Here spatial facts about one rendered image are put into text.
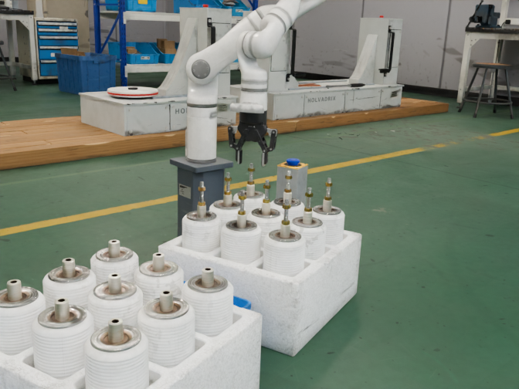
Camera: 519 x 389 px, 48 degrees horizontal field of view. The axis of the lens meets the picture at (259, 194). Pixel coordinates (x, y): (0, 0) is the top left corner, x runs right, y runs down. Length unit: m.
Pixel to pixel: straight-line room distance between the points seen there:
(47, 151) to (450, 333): 2.19
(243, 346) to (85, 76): 4.84
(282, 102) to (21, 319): 3.21
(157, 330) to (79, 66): 4.91
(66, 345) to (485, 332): 1.03
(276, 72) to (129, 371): 3.35
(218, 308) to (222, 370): 0.11
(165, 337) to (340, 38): 7.07
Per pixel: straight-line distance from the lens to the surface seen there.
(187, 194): 1.81
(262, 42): 1.52
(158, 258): 1.14
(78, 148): 3.15
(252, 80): 1.54
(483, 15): 5.82
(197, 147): 1.77
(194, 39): 3.75
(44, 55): 6.72
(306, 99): 4.23
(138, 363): 0.91
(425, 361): 1.41
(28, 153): 3.06
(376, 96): 4.86
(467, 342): 1.52
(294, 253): 1.31
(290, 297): 1.29
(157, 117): 3.44
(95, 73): 5.82
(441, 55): 6.99
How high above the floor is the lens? 0.72
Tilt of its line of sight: 16 degrees down
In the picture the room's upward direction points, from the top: 2 degrees clockwise
